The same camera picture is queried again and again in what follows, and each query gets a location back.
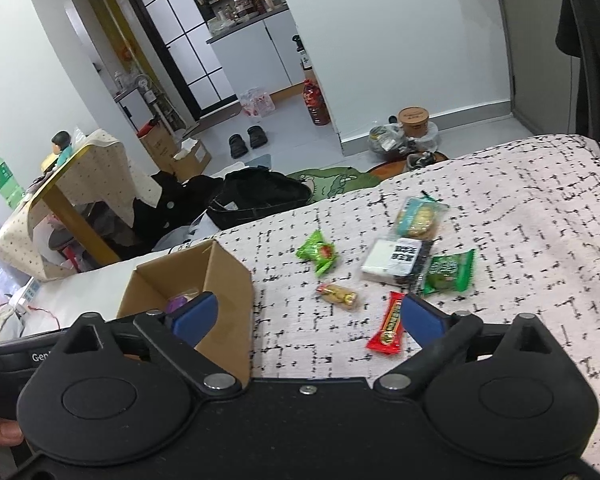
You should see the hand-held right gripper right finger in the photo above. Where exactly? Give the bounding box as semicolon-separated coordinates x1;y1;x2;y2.
374;294;563;398

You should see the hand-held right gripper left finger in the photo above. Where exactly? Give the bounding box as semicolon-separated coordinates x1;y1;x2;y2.
55;291;243;395

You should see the small purple candy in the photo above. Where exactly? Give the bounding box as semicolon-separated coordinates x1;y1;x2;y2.
166;287;203;313

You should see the red snack bar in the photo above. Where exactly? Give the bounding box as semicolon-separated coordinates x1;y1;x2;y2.
366;291;407;353

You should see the teal cookie packet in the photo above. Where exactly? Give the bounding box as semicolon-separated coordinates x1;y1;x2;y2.
391;192;450;241

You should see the light green snack packet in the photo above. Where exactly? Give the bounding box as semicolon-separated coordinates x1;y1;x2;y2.
296;230;340;276

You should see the dark green snack packet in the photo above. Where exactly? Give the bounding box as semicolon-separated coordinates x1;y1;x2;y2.
422;249;476;295

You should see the white and black snack packet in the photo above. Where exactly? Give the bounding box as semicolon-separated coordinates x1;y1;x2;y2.
360;237;433;288

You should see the small golden snack packet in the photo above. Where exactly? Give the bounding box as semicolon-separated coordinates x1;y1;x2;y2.
316;282;358;308

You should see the white bed sheet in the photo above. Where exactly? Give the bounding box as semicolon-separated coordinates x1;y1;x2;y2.
10;255;141;333

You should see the black clothes pile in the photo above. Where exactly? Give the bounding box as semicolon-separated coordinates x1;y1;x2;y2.
132;170;226;251

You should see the black bag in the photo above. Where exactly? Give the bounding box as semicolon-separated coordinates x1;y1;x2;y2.
207;167;313;231

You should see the yellow wooden table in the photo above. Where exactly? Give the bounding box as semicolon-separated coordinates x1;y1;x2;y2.
30;142;123;266

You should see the orange rug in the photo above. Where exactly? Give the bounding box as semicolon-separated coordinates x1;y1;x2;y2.
370;150;448;178

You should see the cardboard box with paper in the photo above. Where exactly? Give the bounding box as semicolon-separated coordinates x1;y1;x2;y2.
172;137;213;181

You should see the grey sneaker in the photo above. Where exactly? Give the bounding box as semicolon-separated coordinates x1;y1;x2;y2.
405;152;437;171

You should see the green rug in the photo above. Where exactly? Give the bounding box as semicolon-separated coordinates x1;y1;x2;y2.
285;165;378;206

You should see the wooden table with dotted cloth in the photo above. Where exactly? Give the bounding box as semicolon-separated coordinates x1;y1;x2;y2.
0;129;163;281

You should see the plastic trash bag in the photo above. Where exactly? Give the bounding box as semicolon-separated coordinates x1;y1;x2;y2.
369;121;406;156

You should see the instant noodle cup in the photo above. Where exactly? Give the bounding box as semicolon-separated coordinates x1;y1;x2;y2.
397;106;431;138

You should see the green plastic bottle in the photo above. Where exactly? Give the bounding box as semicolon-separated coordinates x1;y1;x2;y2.
0;147;26;211

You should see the doll figure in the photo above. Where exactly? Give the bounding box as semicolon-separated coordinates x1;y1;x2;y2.
50;131;75;168

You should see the pack of water bottles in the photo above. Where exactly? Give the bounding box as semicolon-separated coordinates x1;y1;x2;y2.
237;87;276;118

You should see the small white fan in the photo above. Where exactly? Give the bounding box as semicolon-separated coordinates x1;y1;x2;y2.
130;74;153;106

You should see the red cooking oil bottle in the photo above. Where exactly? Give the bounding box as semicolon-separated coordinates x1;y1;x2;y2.
302;79;331;126

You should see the white kitchen cabinet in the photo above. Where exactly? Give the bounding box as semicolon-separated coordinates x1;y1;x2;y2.
206;7;306;96

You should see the black framed glass door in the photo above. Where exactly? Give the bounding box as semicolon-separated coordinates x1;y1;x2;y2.
120;0;241;121

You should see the grey door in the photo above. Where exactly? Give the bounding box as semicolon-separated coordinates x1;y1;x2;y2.
500;0;581;136

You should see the black hanging coat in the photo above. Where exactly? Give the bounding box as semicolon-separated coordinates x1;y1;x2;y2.
555;0;600;181

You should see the row of kitchen jars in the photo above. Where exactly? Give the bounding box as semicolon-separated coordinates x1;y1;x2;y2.
195;0;288;36

